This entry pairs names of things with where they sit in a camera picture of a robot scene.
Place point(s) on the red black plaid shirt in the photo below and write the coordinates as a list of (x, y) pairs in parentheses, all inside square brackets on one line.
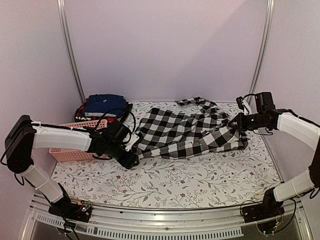
[(79, 115)]

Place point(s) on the right aluminium frame post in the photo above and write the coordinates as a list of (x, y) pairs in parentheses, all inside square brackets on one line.
[(270, 5)]

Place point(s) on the floral patterned table mat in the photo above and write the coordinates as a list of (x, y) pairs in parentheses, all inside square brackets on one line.
[(216, 179)]

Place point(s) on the left aluminium frame post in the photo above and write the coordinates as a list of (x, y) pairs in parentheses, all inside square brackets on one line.
[(61, 7)]

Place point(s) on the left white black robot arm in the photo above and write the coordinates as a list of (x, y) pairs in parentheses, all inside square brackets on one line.
[(27, 136)]

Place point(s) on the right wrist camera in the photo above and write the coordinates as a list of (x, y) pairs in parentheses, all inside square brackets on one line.
[(243, 105)]

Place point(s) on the black white checkered cloth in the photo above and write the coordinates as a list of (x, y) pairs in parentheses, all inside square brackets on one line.
[(172, 134)]

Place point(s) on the pink plastic laundry basket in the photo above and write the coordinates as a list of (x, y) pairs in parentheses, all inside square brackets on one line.
[(73, 149)]

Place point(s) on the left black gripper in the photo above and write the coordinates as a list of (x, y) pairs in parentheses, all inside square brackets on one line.
[(128, 162)]

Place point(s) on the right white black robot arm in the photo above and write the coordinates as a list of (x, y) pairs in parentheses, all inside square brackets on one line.
[(286, 121)]

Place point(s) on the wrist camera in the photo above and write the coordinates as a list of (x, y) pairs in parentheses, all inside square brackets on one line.
[(243, 105), (133, 139)]

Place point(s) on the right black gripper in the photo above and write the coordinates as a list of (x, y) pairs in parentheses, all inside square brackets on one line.
[(241, 125)]

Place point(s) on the front aluminium rail base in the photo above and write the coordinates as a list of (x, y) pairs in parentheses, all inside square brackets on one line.
[(109, 222)]

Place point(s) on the aluminium frame post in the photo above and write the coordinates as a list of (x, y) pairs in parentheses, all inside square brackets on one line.
[(61, 7), (270, 5)]

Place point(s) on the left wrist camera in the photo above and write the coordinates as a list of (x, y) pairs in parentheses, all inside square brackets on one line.
[(133, 139)]

